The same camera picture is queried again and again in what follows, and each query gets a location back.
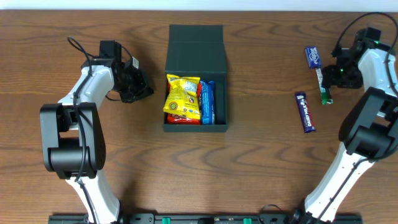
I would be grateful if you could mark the blue Oreo cookie pack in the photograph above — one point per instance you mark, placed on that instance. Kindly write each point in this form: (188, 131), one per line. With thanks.
(207, 103)

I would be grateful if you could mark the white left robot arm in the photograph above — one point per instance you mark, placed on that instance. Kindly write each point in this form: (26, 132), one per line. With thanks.
(73, 144)

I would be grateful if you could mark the yellow snack packet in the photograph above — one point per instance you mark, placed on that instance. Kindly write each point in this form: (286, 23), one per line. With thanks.
(186, 84)

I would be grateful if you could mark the green and white wafer bar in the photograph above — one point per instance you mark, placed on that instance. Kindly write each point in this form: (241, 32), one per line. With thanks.
(324, 92)

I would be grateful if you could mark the blue Dairy Milk chocolate bar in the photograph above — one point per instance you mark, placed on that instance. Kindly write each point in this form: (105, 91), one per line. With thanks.
(305, 115)

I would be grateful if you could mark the dark green box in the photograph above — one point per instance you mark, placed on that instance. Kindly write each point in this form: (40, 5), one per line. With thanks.
(198, 51)

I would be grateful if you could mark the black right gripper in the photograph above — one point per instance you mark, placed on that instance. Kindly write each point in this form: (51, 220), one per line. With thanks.
(329, 78)

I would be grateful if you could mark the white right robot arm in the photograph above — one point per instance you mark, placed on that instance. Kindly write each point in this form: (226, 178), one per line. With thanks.
(369, 133)

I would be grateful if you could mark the small blue Eclipse mint box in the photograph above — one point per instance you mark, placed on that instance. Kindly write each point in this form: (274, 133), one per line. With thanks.
(313, 57)

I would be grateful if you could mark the red Hacks candy bag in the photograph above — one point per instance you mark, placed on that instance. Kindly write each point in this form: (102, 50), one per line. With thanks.
(182, 119)

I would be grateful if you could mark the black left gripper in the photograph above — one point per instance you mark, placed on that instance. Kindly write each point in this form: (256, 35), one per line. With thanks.
(137, 86)

